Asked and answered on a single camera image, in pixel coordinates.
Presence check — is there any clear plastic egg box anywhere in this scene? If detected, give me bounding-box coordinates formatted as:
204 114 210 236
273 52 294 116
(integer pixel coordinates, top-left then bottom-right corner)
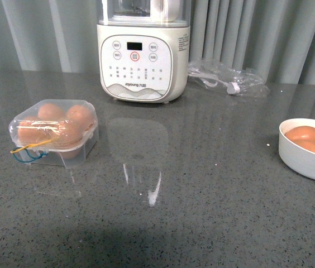
9 99 99 169

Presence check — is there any clear plastic bag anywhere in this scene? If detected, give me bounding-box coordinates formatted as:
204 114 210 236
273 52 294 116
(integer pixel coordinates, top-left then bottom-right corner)
188 58 269 98

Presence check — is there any white Joyoung blender appliance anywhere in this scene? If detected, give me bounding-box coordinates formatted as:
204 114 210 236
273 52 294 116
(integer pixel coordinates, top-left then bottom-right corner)
97 0 191 103

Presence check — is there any blue rubber band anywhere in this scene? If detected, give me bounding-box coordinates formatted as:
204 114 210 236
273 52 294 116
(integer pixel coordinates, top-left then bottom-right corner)
10 147 48 164

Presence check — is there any yellow rubber band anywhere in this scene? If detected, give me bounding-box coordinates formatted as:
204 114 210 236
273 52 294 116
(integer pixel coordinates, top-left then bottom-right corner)
10 137 59 154

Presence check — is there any white ceramic bowl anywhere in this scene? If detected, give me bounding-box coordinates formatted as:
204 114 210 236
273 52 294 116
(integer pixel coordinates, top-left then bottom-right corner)
279 118 315 180

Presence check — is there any white power cable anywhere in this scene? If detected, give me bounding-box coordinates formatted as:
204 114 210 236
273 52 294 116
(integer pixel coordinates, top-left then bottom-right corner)
188 73 241 95

